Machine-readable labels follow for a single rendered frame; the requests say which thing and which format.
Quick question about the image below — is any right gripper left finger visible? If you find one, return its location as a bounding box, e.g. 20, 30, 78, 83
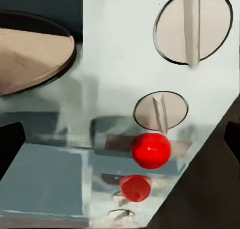
0, 122, 26, 182

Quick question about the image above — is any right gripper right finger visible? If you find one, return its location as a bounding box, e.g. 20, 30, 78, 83
224, 121, 240, 162

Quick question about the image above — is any microwave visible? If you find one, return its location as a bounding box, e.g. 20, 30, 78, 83
0, 0, 240, 170

